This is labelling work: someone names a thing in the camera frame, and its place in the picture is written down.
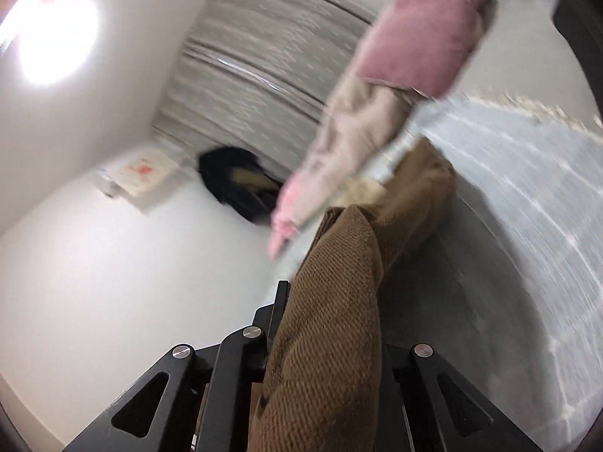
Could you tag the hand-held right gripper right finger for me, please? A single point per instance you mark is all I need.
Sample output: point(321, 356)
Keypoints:
point(424, 400)

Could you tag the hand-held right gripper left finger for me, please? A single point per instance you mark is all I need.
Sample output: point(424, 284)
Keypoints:
point(226, 386)

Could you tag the brown coat with fur collar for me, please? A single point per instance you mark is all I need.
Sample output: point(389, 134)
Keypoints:
point(329, 339)

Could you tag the dark hanging clothes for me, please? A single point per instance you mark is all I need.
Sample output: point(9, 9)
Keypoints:
point(235, 179)

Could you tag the light blue checked blanket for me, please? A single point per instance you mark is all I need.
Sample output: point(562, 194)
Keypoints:
point(518, 188)

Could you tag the pink and beige comforter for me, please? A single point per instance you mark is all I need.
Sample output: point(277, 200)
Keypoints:
point(348, 132)

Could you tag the grey star-print curtain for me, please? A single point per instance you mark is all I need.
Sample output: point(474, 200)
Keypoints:
point(264, 56)

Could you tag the pink velvet pillow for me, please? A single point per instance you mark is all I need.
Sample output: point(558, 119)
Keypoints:
point(414, 33)

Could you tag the ceiling lamp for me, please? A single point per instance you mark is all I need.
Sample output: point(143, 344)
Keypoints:
point(56, 42)

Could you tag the white wall paper sheet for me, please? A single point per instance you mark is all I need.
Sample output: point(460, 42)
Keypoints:
point(139, 174)

